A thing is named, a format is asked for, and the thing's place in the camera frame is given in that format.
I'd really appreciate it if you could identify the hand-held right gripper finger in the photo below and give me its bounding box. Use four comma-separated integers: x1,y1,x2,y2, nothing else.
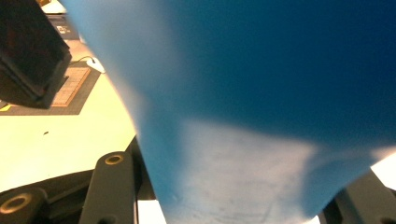
126,135,157,201

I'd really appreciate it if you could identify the blue bottle with white cap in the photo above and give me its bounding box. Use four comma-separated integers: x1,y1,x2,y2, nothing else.
60,0,396,224

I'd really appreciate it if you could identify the white paper sheet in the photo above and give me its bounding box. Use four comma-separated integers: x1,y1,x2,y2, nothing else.
136,148,396,224

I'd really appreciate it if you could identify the dark device with white label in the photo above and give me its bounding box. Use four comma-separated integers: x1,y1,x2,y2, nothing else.
46,13,80,41

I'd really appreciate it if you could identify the tan keyboard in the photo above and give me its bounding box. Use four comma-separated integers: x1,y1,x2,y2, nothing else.
50,66,92,108

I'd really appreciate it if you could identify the white computer mouse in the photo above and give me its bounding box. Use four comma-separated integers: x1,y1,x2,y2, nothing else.
86,57,106,75

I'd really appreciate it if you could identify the black desk mat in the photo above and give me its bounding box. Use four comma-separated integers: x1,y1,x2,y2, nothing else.
0,60,103,117

